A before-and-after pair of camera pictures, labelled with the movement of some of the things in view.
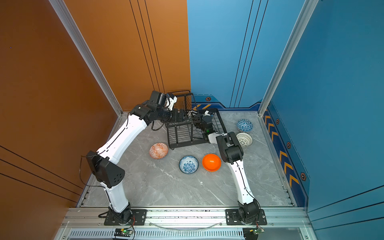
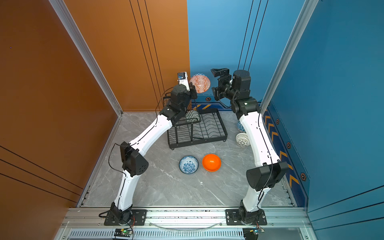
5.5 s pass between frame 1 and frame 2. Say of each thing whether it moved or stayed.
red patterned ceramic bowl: moved
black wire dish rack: stayed
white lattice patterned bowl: stayed
